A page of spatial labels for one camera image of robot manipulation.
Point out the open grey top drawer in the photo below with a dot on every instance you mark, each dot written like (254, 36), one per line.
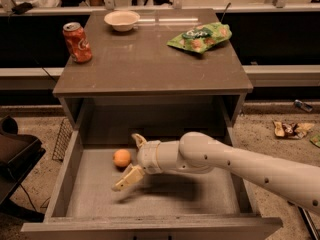
(214, 205)

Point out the small blue wrapper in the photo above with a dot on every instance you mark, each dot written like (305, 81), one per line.
(302, 105)

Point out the green chip bag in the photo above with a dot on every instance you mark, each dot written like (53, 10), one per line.
(201, 38)

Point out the white paper bowl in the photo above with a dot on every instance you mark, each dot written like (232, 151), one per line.
(122, 20)

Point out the crumpled snack wrapper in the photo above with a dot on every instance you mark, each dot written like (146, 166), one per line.
(291, 130)

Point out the orange soda can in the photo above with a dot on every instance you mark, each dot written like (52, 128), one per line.
(77, 43)

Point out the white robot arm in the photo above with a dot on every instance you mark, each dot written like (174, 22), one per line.
(196, 152)

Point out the green packet on floor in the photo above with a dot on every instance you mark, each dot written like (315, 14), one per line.
(315, 140)

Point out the orange fruit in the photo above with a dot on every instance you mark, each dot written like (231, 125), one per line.
(121, 158)

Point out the black metal bar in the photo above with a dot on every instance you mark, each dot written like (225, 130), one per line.
(313, 231)

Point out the black wire rack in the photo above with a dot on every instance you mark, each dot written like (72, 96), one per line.
(62, 141)

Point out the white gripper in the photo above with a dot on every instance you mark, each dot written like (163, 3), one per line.
(147, 156)

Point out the black tray stand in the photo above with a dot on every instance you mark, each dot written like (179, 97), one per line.
(19, 153)

